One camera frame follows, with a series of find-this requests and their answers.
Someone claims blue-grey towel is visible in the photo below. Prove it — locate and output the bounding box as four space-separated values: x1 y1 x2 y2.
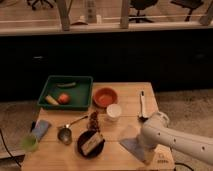
119 138 145 162

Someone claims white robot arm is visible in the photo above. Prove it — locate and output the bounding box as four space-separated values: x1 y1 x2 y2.
138 111 213 165

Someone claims black bowl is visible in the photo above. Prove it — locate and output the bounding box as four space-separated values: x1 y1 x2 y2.
77 131 105 158

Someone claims red bowl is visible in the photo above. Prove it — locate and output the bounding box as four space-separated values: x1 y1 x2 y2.
93 87 118 108

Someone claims tan sponge block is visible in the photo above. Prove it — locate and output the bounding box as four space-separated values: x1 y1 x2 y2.
81 132 103 155

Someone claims white cup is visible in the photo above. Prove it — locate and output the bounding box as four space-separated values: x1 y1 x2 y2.
106 104 122 121

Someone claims brown grape bunch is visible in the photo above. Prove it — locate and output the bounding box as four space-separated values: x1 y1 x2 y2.
88 112 100 132

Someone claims metal ladle spoon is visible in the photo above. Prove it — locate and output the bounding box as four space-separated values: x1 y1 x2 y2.
57 115 87 145

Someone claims green plastic tray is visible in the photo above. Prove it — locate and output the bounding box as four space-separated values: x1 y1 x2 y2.
38 75 93 111

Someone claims red tomato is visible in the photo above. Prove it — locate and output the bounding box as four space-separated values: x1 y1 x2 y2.
57 93 71 104

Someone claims green cucumber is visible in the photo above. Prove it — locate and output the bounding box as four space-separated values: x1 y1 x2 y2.
56 82 76 88

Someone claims blue folded cloth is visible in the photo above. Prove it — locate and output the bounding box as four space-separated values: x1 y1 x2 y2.
32 120 51 141

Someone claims yellow corn piece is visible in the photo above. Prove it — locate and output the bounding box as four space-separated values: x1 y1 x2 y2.
45 95 59 105

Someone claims green plastic cup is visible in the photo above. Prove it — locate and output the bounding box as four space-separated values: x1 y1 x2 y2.
21 134 38 152

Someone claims black office chair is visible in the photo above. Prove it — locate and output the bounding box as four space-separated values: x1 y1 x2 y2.
129 0 158 23
26 0 54 11

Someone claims black office chair left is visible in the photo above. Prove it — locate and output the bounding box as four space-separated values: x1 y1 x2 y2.
26 0 54 11

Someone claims black cable right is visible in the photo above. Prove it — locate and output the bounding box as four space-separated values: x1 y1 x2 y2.
173 161 196 171

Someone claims black cable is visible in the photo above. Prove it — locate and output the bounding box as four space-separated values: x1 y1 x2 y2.
0 129 22 168
173 161 196 171

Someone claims wooden post middle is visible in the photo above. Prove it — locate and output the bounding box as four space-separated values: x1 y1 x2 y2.
120 0 130 29

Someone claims wooden post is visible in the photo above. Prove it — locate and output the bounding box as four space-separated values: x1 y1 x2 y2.
56 0 70 31
120 0 130 29

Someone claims black cable left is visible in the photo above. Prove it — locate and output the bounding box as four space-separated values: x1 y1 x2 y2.
0 129 22 168

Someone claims wooden post left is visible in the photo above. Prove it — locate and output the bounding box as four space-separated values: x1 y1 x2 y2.
56 0 70 31

